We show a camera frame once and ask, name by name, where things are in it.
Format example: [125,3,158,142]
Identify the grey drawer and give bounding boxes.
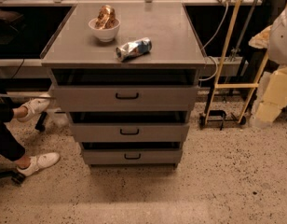
[71,123,189,143]
[53,86,198,112]
[82,149,183,165]

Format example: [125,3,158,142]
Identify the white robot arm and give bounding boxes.
[249,5,287,125]

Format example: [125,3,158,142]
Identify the grey drawer cabinet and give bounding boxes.
[39,2,207,169]

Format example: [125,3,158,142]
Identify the crushed silver blue can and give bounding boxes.
[116,37,152,62]

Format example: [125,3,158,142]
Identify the white ceramic bowl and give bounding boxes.
[89,18,120,42]

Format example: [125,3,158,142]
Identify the crumpled brown chip bag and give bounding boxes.
[95,5,116,29]

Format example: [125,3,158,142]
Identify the upper white sneaker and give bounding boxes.
[18,98,49,122]

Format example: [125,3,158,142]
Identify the white sneaker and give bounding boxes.
[17,152,60,176]
[18,98,49,122]

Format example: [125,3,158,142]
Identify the lower white sneaker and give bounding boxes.
[17,152,60,176]

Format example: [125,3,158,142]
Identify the person's black trouser legs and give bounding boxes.
[0,103,25,161]

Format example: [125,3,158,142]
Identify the yellow hand cart frame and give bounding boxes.
[198,0,270,130]

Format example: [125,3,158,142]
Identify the white power cable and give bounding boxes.
[198,0,230,82]

